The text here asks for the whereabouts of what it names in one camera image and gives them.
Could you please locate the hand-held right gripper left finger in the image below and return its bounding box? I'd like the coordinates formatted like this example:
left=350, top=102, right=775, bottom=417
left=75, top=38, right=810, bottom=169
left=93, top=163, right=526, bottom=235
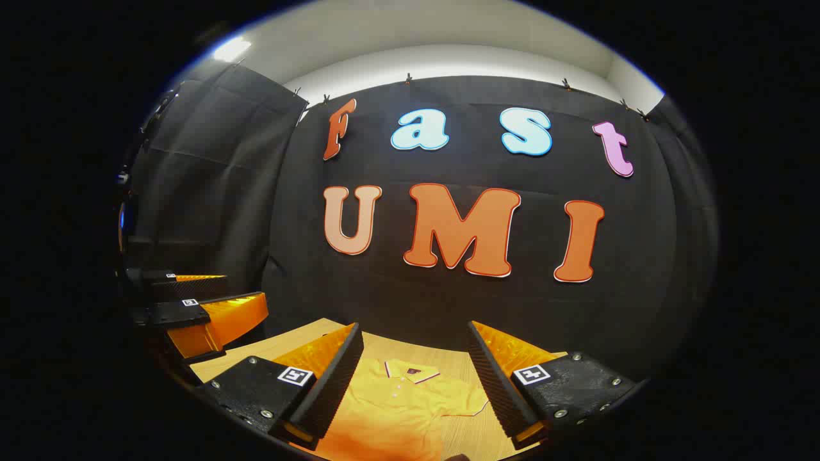
left=195, top=322, right=365, bottom=450

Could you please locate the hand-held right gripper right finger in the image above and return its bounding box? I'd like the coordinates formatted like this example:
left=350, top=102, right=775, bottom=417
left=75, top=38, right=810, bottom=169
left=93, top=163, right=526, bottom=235
left=466, top=320, right=639, bottom=451

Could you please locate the orange T-shirt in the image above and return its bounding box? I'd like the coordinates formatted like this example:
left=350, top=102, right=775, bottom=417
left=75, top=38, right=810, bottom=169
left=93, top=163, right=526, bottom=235
left=293, top=357, right=491, bottom=461

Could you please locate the black backdrop cloth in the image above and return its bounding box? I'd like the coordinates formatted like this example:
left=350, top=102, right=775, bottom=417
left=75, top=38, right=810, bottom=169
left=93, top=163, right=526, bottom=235
left=122, top=63, right=719, bottom=385

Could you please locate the ceiling light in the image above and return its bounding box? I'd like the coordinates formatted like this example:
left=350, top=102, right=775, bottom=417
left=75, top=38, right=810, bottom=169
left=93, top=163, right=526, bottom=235
left=211, top=35, right=254, bottom=63

